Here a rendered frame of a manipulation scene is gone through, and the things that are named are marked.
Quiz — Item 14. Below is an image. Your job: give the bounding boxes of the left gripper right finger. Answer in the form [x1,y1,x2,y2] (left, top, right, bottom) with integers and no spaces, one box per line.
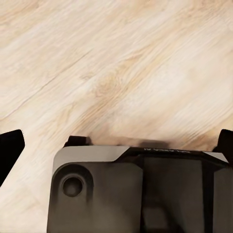
[217,129,233,168]

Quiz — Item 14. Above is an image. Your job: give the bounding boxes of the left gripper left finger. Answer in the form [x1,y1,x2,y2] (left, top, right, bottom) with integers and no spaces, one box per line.
[0,129,25,185]

